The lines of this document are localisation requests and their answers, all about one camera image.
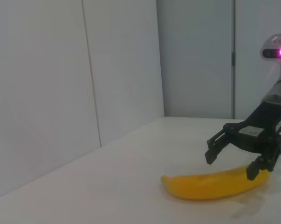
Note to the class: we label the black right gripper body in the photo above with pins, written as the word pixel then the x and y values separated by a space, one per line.
pixel 259 126

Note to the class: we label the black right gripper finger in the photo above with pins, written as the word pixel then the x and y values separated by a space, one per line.
pixel 216 147
pixel 269 156

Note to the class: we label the yellow banana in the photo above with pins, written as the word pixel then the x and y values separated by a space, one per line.
pixel 212 186

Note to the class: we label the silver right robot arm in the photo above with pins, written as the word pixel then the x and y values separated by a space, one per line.
pixel 278 88

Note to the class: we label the grey door hinge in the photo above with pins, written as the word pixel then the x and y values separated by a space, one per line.
pixel 233 60

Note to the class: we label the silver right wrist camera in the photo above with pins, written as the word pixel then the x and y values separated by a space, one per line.
pixel 274 50

